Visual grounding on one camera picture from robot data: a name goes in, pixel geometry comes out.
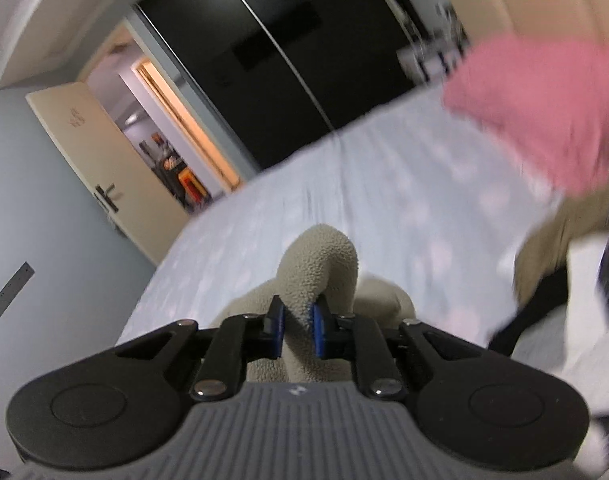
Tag beige fleece jacket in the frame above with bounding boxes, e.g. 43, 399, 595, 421
244, 224, 417, 386

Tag bed with spotted sheet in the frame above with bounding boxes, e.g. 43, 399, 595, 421
115, 80, 609, 461

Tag white bedside table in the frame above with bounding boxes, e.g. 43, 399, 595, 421
397, 4, 471, 87

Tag beige padded headboard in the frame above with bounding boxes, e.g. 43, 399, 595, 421
434, 0, 609, 58

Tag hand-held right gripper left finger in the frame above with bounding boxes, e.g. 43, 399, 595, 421
115, 296, 286, 402

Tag dark door handle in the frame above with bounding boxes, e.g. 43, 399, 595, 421
93, 184, 121, 214

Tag black wardrobe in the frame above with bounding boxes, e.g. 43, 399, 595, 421
134, 0, 470, 172

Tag grey wall plate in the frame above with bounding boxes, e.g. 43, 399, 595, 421
0, 261, 36, 317

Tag hallway shelf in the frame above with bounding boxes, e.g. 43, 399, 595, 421
137, 130, 216, 211

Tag pink pillow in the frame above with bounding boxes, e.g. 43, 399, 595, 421
441, 35, 609, 197

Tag black cloth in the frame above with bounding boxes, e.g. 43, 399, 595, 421
487, 265, 571, 357

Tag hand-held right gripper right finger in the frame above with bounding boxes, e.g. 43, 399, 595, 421
309, 294, 485, 402

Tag cream door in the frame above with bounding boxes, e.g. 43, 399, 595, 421
25, 80, 196, 267

